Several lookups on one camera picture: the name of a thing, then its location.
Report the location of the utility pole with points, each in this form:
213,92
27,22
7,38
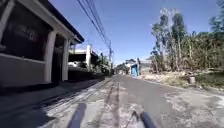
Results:
110,56

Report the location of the distant buildings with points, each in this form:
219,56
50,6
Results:
128,66

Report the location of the blue structure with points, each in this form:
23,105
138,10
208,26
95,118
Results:
134,70

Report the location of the white concrete building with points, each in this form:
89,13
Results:
81,56

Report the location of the grey asphalt road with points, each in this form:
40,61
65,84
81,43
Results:
133,100

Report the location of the robot's own part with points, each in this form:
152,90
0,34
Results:
148,120
77,116

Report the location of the dry grass verge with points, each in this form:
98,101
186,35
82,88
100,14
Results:
186,80

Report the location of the row of trees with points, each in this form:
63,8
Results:
186,46

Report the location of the grey stump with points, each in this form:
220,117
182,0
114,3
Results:
191,79

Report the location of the building with pale columns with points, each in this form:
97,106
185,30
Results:
30,43

